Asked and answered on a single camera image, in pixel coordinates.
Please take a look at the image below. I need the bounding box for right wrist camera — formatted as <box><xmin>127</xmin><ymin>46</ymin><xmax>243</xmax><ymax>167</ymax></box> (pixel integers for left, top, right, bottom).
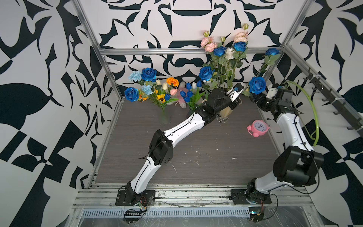
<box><xmin>266</xmin><ymin>87</ymin><xmax>278</xmax><ymax>99</ymax></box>

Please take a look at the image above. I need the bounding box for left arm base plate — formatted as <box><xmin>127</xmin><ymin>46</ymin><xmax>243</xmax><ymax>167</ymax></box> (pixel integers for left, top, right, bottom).
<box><xmin>115</xmin><ymin>190</ymin><xmax>156</xmax><ymax>206</ymax></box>

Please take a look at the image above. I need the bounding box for yellow wavy glass vase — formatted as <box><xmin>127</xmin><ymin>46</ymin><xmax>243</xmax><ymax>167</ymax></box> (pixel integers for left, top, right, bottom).
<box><xmin>216</xmin><ymin>98</ymin><xmax>242</xmax><ymax>124</ymax></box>

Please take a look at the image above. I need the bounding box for blue rose low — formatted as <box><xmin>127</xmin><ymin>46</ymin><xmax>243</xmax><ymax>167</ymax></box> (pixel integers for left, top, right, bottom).
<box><xmin>242</xmin><ymin>77</ymin><xmax>266</xmax><ymax>96</ymax></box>

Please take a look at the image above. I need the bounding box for green curved hose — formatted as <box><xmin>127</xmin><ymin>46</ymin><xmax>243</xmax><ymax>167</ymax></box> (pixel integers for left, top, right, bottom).
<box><xmin>285</xmin><ymin>80</ymin><xmax>320</xmax><ymax>147</ymax></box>

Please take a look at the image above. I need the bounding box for tulip bouquet blue white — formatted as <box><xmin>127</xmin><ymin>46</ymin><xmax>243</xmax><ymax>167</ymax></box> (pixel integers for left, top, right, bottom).
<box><xmin>177</xmin><ymin>80</ymin><xmax>208</xmax><ymax>112</ymax></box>

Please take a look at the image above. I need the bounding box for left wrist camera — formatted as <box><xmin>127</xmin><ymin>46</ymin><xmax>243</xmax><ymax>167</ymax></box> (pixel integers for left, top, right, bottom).
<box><xmin>226</xmin><ymin>83</ymin><xmax>246</xmax><ymax>102</ymax></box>

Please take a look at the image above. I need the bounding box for black hook rail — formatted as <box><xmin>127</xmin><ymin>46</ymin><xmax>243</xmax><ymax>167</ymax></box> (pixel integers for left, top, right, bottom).
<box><xmin>304</xmin><ymin>68</ymin><xmax>363</xmax><ymax>137</ymax></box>

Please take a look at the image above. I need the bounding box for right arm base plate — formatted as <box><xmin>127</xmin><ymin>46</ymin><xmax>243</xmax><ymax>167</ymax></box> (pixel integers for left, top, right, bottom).
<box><xmin>228</xmin><ymin>189</ymin><xmax>272</xmax><ymax>205</ymax></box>

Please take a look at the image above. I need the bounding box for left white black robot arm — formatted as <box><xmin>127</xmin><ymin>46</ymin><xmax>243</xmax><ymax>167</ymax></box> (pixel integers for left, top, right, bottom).
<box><xmin>125</xmin><ymin>84</ymin><xmax>244</xmax><ymax>204</ymax></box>

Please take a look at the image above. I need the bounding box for clear glass vase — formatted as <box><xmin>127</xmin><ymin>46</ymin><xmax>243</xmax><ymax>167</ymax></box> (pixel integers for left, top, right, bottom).
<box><xmin>160</xmin><ymin>108</ymin><xmax>171</xmax><ymax>125</ymax></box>

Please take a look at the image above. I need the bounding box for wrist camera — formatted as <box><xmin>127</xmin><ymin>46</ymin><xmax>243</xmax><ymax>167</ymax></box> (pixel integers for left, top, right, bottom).
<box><xmin>266</xmin><ymin>87</ymin><xmax>278</xmax><ymax>99</ymax></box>
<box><xmin>226</xmin><ymin>83</ymin><xmax>246</xmax><ymax>102</ymax></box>

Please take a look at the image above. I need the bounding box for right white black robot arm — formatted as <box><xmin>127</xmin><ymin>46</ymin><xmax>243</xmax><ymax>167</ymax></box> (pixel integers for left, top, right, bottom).
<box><xmin>244</xmin><ymin>89</ymin><xmax>324</xmax><ymax>200</ymax></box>

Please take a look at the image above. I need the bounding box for mixed sunflower bouquet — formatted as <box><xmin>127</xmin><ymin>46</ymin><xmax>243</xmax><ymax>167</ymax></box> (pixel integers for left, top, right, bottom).
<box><xmin>124</xmin><ymin>68</ymin><xmax>180</xmax><ymax>110</ymax></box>

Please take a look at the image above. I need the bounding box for pink alarm clock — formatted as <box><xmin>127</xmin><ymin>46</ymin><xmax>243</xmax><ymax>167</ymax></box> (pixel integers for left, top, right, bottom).
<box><xmin>247</xmin><ymin>120</ymin><xmax>270</xmax><ymax>138</ymax></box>

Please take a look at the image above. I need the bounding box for blue rose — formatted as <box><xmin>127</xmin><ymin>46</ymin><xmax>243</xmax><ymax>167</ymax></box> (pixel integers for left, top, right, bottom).
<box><xmin>197</xmin><ymin>66</ymin><xmax>225</xmax><ymax>91</ymax></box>
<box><xmin>230</xmin><ymin>42</ymin><xmax>247</xmax><ymax>86</ymax></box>
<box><xmin>213</xmin><ymin>46</ymin><xmax>230</xmax><ymax>89</ymax></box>
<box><xmin>252</xmin><ymin>48</ymin><xmax>281</xmax><ymax>79</ymax></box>

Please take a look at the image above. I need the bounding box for pink and white flower bouquet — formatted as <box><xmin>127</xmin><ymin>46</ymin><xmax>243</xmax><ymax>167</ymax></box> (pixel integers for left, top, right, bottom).
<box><xmin>199</xmin><ymin>23</ymin><xmax>250</xmax><ymax>91</ymax></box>

